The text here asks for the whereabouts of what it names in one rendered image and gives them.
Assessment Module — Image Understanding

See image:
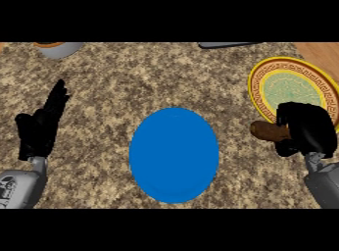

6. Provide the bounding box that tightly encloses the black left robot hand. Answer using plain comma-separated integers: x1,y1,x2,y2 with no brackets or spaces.
14,78,73,162

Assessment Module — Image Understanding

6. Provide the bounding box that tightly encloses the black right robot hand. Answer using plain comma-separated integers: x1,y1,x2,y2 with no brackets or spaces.
274,101,339,160

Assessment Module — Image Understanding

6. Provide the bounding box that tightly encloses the brown sweet potato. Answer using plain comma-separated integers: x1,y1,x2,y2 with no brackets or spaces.
249,120,293,143

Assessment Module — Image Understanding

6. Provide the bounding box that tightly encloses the yellow patterned plate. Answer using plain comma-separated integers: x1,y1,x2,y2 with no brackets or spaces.
246,56,339,133

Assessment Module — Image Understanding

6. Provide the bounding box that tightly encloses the blue plate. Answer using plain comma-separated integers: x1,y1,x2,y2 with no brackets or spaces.
127,107,221,205

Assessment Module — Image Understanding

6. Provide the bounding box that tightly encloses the grey bowl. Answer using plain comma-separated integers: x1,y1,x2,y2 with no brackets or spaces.
33,41,85,60

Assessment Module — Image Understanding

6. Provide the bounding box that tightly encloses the dark grey flat object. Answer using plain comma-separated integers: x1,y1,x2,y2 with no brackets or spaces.
197,41,265,50

